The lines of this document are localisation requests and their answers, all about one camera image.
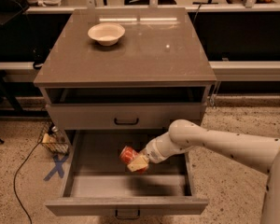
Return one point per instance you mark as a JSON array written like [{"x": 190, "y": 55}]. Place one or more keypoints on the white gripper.
[{"x": 151, "y": 152}]

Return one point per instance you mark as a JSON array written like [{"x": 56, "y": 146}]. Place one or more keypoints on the orange coke can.
[{"x": 128, "y": 154}]

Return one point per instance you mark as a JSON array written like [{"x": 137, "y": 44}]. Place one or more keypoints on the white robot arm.
[{"x": 257, "y": 152}]

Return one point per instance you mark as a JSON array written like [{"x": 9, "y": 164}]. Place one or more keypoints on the open grey drawer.
[{"x": 97, "y": 183}]

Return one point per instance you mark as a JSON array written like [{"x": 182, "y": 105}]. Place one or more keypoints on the grey drawer cabinet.
[{"x": 158, "y": 61}]

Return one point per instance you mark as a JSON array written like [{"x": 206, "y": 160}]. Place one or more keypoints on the white paper bowl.
[{"x": 106, "y": 34}]

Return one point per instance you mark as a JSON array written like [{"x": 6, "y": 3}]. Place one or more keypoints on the wire basket with items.
[{"x": 52, "y": 139}]

